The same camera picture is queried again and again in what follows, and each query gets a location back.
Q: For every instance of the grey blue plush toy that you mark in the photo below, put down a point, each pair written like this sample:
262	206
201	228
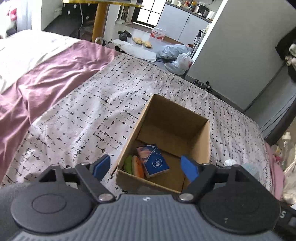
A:
253	170

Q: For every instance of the white red plastic bag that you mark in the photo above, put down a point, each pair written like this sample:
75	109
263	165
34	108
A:
180	65

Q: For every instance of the black slippers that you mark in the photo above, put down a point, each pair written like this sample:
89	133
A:
124	35

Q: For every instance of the clear plastic bottle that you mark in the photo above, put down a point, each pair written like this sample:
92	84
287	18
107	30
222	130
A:
285	145

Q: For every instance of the right yellow slipper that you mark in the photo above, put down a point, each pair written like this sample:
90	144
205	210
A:
147	44

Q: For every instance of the plush hamburger toy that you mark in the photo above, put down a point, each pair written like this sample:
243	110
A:
133	166

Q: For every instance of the blue tissue pack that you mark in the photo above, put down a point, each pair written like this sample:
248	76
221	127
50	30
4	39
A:
152	160

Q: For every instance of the blue grey garbage bag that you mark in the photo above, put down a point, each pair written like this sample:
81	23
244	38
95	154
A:
171	52

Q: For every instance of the white kitchen cabinet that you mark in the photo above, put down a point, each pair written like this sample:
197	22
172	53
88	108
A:
181	25

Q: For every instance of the patterned white bed cover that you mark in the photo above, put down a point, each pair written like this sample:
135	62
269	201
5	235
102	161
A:
98	116

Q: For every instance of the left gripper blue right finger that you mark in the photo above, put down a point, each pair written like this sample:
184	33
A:
200	178

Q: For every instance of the pink bed sheet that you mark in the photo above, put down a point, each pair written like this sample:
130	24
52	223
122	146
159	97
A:
41	87

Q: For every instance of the yellow slipper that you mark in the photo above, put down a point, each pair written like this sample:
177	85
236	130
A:
147	44
138	40

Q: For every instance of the hanging dark clothes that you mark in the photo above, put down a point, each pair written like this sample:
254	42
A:
286	51

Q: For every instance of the open brown cardboard box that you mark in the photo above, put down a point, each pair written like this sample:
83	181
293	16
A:
176	131

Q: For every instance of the left yellow slipper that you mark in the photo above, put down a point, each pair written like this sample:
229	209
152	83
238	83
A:
138	40

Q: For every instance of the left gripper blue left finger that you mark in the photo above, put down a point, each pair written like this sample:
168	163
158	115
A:
91	175

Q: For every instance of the pack of water bottles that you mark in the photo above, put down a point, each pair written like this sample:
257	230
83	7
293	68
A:
158	33

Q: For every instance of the white floor mat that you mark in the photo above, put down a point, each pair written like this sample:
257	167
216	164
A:
135	51

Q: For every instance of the round yellow edged table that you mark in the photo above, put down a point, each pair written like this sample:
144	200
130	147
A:
101	12

